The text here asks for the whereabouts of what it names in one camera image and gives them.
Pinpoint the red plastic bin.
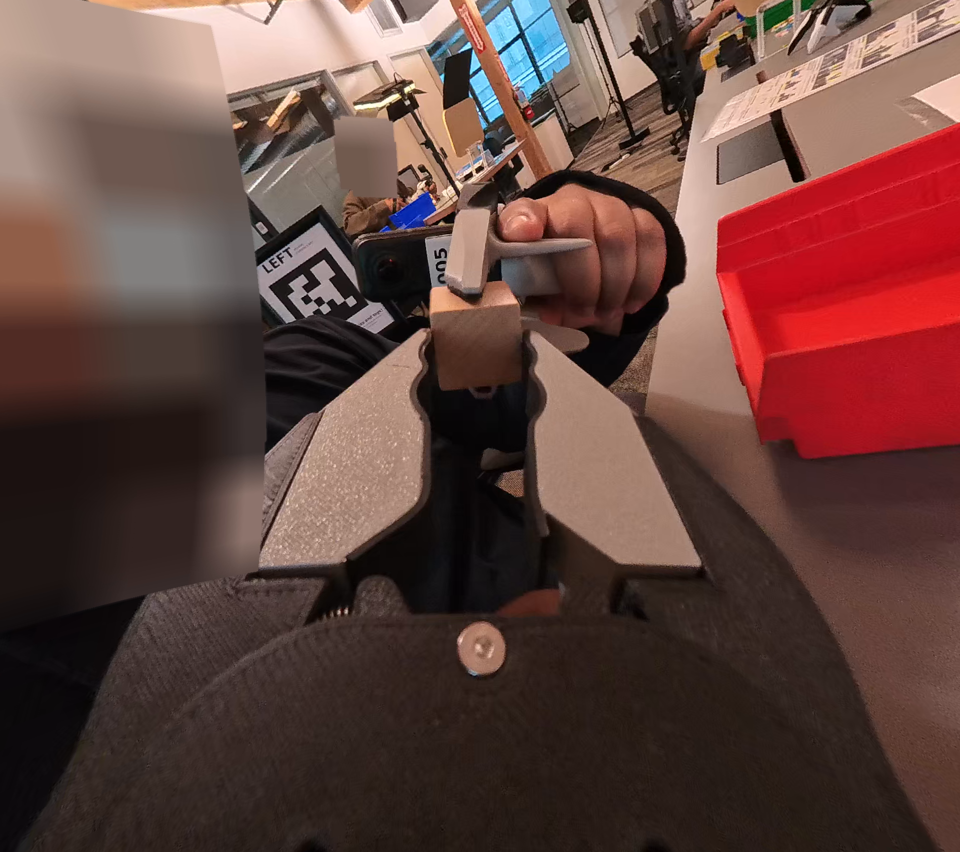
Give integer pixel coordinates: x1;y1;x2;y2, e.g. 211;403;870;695
716;124;960;460

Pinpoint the white paper sheet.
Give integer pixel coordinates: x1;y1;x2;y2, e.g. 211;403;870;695
894;74;960;134

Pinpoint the window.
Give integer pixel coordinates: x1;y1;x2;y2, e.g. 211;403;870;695
427;0;580;127

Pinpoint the wooden post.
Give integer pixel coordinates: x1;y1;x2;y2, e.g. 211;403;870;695
416;0;576;182

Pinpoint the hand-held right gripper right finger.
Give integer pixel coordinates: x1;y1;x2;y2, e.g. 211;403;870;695
522;331;705;614

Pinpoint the blue bin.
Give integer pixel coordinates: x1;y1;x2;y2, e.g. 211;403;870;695
389;195;441;232

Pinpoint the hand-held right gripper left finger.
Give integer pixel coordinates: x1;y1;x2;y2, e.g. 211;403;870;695
262;329;436;594

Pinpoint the black light stand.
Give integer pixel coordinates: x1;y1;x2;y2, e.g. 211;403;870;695
552;0;652;153

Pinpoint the person's left hand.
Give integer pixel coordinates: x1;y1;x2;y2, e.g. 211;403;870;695
498;183;669;335

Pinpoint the beige rounded board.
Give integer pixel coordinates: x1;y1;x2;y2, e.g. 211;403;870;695
441;94;488;160

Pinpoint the wooden block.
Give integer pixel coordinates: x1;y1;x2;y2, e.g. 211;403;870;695
429;285;524;393

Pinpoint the black office chair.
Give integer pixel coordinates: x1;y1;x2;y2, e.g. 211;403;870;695
628;33;708;157

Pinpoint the picture printed paper sheet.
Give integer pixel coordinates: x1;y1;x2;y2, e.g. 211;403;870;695
701;4;960;144

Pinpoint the white tablet stand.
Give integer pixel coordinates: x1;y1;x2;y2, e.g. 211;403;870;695
786;0;876;55

